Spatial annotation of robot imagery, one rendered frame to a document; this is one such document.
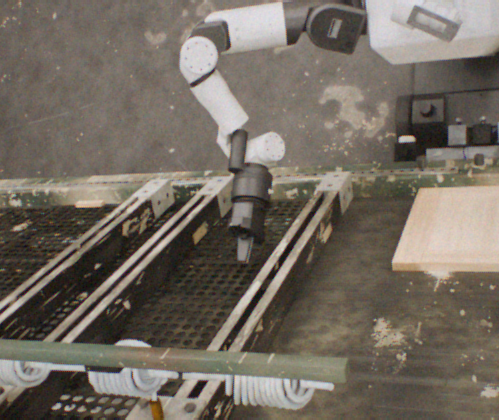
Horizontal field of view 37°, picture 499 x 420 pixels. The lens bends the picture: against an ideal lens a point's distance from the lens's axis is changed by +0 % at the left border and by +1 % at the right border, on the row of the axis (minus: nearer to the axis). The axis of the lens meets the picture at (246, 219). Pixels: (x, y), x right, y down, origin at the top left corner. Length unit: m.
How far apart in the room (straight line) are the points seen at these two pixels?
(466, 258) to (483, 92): 1.23
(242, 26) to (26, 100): 2.25
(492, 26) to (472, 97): 1.16
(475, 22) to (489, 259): 0.46
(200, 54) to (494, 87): 1.38
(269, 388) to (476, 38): 0.88
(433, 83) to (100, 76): 1.54
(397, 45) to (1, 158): 2.51
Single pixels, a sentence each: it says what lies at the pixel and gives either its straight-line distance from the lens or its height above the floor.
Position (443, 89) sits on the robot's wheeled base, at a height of 0.17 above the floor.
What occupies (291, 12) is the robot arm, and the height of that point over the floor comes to 1.38.
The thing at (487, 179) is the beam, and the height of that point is 0.90.
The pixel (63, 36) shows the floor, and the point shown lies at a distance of 3.69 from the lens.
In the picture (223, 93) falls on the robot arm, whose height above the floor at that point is 1.34.
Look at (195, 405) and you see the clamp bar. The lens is 1.04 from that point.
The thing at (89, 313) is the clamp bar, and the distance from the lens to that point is 1.48.
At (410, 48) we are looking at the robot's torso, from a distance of 1.55.
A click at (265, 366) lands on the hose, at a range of 0.83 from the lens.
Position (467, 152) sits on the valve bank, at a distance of 2.06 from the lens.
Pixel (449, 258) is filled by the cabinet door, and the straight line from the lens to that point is 1.53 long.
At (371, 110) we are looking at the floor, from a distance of 2.93.
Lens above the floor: 2.73
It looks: 66 degrees down
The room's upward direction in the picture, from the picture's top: 68 degrees counter-clockwise
